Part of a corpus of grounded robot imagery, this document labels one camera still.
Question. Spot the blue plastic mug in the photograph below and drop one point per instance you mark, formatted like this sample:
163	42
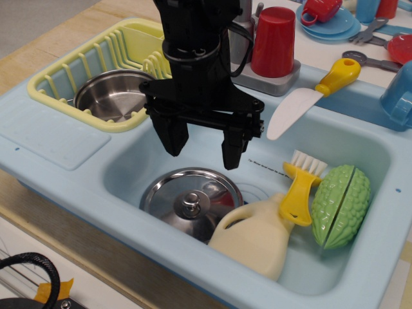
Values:
396	100

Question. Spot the blue toy plate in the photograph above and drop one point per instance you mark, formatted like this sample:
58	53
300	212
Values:
342	26

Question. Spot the red plastic cup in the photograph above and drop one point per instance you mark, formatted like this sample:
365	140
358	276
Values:
273	53

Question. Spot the green toy bitter melon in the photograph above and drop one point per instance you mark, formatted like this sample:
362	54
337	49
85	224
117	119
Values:
339	206

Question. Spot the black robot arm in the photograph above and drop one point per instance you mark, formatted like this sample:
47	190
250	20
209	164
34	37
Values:
201	24

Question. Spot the yellow handled toy knife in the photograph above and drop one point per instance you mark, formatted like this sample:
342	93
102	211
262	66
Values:
342	73

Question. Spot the blue plastic cup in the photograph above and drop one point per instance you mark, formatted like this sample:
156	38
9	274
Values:
366	10

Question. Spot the light blue toy sink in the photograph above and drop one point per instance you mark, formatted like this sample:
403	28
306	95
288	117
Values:
118	178

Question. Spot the red toy bowl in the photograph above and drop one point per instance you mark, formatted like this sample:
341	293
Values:
399	48

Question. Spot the red toy teacup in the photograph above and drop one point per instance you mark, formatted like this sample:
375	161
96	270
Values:
319	11

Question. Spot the cream toy detergent bottle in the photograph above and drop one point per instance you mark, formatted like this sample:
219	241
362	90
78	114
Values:
255	235

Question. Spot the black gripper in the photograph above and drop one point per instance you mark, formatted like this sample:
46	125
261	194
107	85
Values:
201	92

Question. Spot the red cup at back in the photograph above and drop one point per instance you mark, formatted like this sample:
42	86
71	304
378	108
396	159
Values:
387	9

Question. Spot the grey toy fork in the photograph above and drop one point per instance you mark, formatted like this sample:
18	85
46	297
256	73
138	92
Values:
367	34

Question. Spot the stainless steel pot lid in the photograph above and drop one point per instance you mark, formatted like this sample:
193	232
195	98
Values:
192	200

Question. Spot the grey toy spoon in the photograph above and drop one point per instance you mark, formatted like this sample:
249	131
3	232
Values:
364	60

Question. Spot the yellow dish rack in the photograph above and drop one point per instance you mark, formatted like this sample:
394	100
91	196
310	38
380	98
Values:
99	74

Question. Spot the yellow dish brush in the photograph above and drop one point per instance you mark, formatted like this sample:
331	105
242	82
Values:
305	172

